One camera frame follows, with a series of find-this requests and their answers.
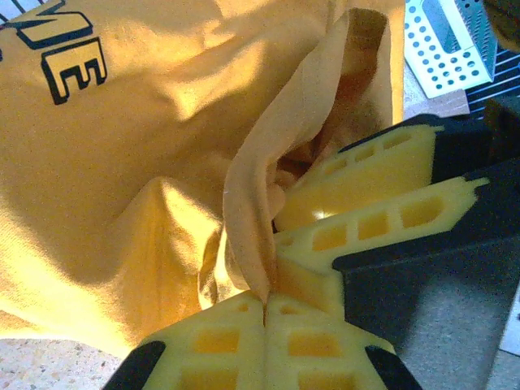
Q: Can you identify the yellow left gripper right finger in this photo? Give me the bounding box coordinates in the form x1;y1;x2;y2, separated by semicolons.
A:
265;295;423;390

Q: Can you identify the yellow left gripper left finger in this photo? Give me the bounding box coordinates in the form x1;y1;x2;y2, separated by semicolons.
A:
103;291;268;390

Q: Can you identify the yellow t-shirt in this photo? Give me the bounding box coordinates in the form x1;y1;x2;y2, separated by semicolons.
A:
0;0;407;358

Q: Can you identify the grey perforated plastic basket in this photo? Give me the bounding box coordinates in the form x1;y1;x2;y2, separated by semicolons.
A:
404;0;499;98

